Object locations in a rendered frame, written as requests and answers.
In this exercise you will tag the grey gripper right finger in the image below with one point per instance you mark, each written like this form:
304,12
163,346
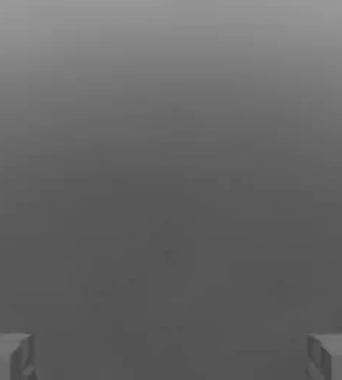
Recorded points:
339,357

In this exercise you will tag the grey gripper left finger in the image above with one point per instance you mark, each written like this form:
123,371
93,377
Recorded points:
1,357

